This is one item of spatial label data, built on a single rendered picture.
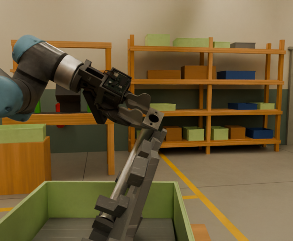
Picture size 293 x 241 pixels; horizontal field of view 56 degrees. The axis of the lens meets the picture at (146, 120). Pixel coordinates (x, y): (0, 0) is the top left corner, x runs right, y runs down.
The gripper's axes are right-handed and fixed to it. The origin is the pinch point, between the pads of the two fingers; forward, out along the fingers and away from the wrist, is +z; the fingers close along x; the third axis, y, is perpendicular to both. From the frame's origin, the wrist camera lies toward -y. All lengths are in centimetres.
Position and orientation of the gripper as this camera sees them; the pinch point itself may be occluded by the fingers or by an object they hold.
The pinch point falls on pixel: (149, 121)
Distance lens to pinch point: 69.1
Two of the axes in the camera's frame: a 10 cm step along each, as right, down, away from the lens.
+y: 3.2, -5.2, -7.9
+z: 8.8, 4.7, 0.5
